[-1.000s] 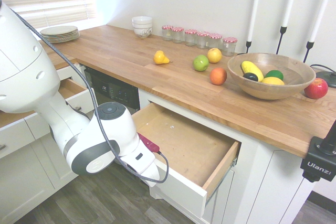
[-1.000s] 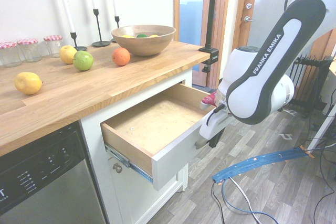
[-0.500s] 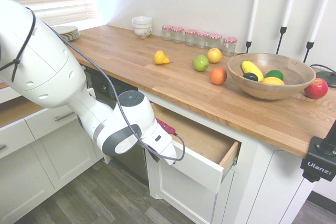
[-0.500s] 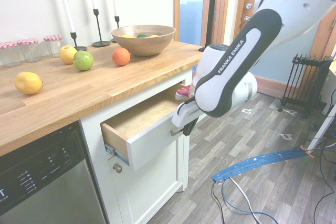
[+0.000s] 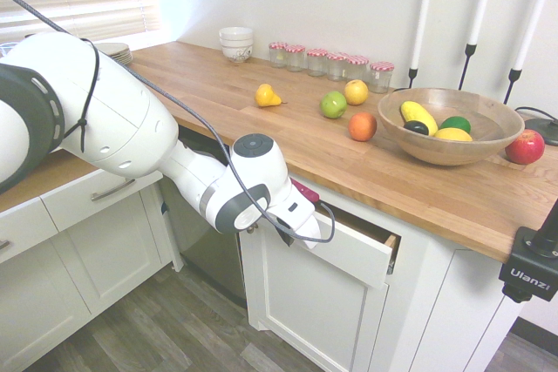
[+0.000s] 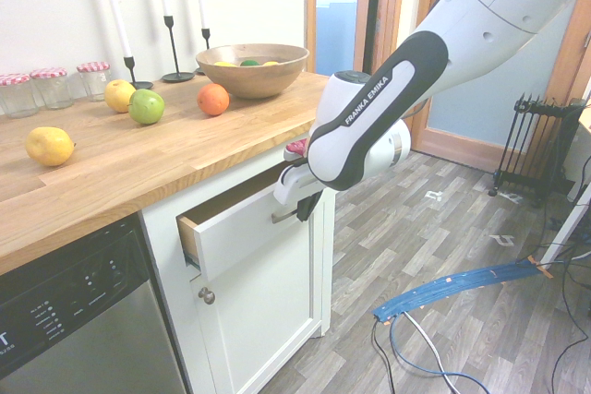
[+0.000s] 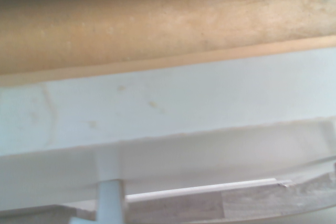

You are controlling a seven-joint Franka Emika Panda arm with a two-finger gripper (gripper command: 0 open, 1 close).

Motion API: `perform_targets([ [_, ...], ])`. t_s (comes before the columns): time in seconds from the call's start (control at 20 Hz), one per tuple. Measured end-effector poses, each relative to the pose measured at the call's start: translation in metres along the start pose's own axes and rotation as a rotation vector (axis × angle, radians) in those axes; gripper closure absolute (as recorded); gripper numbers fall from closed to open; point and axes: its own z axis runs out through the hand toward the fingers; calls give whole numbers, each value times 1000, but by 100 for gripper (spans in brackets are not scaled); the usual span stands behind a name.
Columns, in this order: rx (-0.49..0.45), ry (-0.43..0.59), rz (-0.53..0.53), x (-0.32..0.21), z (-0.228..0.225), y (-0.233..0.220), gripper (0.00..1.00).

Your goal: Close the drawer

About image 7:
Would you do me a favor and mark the white drawer with wooden interior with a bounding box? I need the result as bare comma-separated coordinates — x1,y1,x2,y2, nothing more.
0,0,336,209

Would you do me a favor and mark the white curved drawer handle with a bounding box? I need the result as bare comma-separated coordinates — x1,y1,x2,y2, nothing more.
0,163,336,224

